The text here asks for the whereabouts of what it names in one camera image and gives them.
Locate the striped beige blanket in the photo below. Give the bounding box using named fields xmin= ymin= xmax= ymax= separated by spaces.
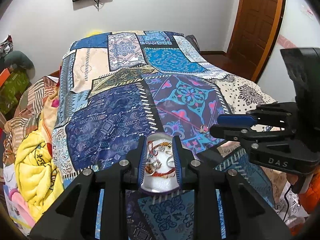
xmin=2 ymin=76 xmax=57 ymax=166

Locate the small silver pendant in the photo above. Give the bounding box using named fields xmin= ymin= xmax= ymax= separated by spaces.
xmin=150 ymin=159 xmax=162 ymax=170

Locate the grey green plush pillow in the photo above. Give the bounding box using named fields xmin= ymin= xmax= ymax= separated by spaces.
xmin=3 ymin=50 xmax=35 ymax=79

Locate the yellow fleece blanket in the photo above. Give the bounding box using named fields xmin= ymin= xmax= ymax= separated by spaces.
xmin=15 ymin=129 xmax=63 ymax=222

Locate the dark blue backpack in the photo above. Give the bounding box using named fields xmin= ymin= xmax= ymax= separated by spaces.
xmin=185 ymin=35 xmax=200 ymax=53

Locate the orange box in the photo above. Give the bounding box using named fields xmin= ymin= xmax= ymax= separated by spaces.
xmin=0 ymin=68 xmax=10 ymax=87

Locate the patchwork blue bedspread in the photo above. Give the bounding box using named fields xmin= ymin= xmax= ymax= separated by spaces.
xmin=51 ymin=30 xmax=278 ymax=240

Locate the brown wooden door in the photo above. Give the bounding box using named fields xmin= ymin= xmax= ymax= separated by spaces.
xmin=227 ymin=0 xmax=285 ymax=82

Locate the person's right hand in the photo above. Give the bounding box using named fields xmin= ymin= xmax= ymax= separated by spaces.
xmin=286 ymin=166 xmax=320 ymax=215

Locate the green patterned bag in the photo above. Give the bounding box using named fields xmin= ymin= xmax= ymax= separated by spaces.
xmin=1 ymin=68 xmax=30 ymax=115

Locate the pink cloth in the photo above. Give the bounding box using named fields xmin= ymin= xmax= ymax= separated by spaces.
xmin=9 ymin=189 xmax=35 ymax=228

